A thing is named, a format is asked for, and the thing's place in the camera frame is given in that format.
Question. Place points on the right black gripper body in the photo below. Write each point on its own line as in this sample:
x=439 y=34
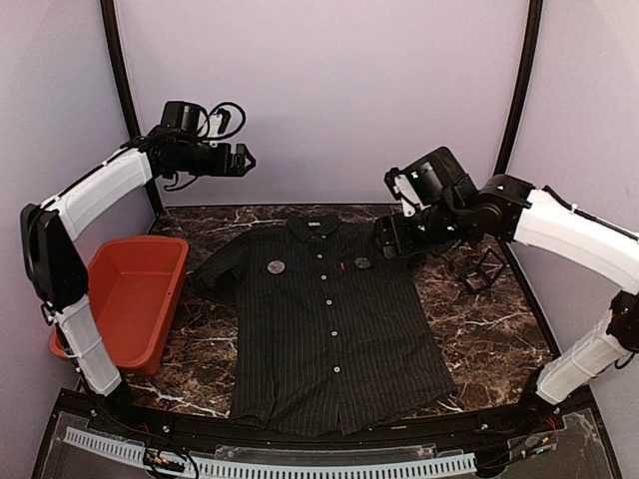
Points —
x=391 y=230

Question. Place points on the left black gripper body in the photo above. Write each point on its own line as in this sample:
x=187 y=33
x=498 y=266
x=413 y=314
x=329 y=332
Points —
x=209 y=164

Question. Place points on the black pinstriped shirt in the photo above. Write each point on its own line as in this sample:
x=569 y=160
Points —
x=324 y=332

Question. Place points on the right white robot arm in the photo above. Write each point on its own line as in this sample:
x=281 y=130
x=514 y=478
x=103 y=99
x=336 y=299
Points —
x=593 y=265

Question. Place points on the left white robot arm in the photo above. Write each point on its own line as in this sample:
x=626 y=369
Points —
x=50 y=229

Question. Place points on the black brooch stand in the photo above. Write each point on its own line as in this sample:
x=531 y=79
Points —
x=481 y=273

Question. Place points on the orange plastic bin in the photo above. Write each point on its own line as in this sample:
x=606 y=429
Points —
x=135 y=285

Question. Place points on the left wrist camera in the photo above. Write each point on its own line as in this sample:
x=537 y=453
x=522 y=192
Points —
x=184 y=117

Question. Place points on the left black frame post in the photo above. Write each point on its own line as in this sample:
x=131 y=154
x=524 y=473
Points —
x=119 y=69

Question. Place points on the black frame post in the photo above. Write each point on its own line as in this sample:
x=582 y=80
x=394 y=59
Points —
x=119 y=69
x=521 y=85

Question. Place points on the black front rail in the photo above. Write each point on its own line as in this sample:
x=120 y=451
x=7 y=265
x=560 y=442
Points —
x=490 y=431

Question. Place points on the white slotted cable duct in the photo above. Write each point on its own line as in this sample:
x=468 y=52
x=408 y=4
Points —
x=244 y=462

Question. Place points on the right black frame post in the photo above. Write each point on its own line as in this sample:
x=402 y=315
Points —
x=521 y=85

